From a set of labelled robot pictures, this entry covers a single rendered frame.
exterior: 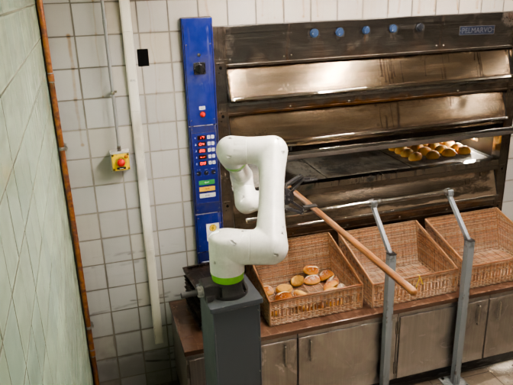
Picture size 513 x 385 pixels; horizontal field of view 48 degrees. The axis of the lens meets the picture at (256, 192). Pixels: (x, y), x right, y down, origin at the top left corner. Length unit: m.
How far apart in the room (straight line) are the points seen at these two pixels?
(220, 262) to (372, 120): 1.68
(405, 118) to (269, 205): 1.63
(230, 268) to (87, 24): 1.47
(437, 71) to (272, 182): 1.73
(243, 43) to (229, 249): 1.39
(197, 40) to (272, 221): 1.25
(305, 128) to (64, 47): 1.35
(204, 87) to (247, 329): 1.37
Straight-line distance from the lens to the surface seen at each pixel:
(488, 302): 3.72
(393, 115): 3.55
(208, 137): 3.12
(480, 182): 4.05
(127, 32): 2.99
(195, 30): 3.02
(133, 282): 3.38
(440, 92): 3.68
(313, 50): 3.27
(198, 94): 3.06
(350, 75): 3.37
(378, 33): 3.43
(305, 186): 3.41
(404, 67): 3.53
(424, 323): 3.51
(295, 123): 3.29
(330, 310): 3.24
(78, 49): 3.00
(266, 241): 2.07
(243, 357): 2.29
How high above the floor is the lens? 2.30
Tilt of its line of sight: 20 degrees down
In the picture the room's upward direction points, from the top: 2 degrees counter-clockwise
